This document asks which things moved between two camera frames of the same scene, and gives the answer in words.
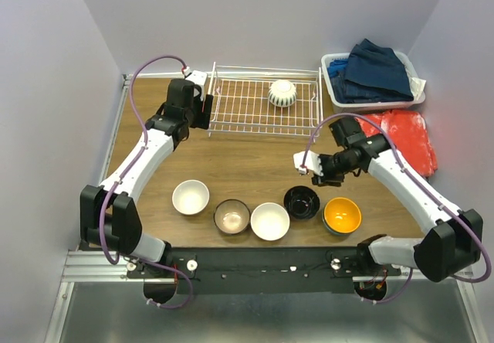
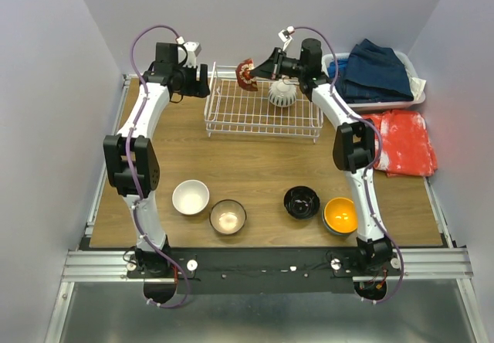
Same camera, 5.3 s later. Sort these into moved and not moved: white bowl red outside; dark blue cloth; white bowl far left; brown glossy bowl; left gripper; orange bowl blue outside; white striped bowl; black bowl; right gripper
Moved: right gripper; white bowl red outside; left gripper
Not moved: black bowl; brown glossy bowl; white striped bowl; dark blue cloth; white bowl far left; orange bowl blue outside
